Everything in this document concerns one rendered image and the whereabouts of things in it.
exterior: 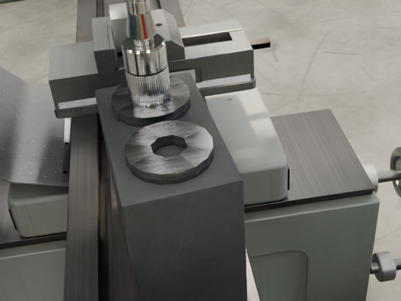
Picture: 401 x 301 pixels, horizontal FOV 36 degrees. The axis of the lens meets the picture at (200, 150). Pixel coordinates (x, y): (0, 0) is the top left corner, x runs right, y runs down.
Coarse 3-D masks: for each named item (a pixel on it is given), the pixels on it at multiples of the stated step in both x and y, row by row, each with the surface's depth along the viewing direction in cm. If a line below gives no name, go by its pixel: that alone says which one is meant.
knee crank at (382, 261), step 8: (376, 256) 127; (384, 256) 126; (392, 256) 126; (376, 264) 126; (384, 264) 125; (392, 264) 125; (400, 264) 126; (376, 272) 126; (384, 272) 124; (392, 272) 125; (384, 280) 126
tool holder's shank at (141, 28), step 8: (128, 0) 62; (136, 0) 62; (144, 0) 62; (128, 8) 62; (136, 8) 62; (144, 8) 62; (128, 16) 63; (136, 16) 62; (144, 16) 63; (152, 16) 64; (128, 24) 63; (136, 24) 63; (144, 24) 63; (152, 24) 64; (128, 32) 64; (136, 32) 63; (144, 32) 63; (152, 32) 64; (136, 40) 64; (144, 40) 64; (152, 40) 65
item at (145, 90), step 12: (132, 60) 64; (144, 60) 64; (156, 60) 65; (132, 72) 65; (144, 72) 65; (156, 72) 65; (168, 72) 68; (132, 84) 67; (144, 84) 66; (156, 84) 66; (168, 84) 68; (132, 96) 68; (144, 96) 67; (156, 96) 67; (168, 96) 69
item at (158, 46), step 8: (128, 40) 66; (160, 40) 65; (128, 48) 64; (136, 48) 64; (144, 48) 64; (152, 48) 64; (160, 48) 64; (128, 56) 64; (136, 56) 64; (144, 56) 64; (152, 56) 64
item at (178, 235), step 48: (96, 96) 73; (192, 96) 71; (144, 144) 62; (192, 144) 62; (144, 192) 58; (192, 192) 58; (240, 192) 60; (144, 240) 60; (192, 240) 62; (240, 240) 64; (144, 288) 64; (192, 288) 66; (240, 288) 68
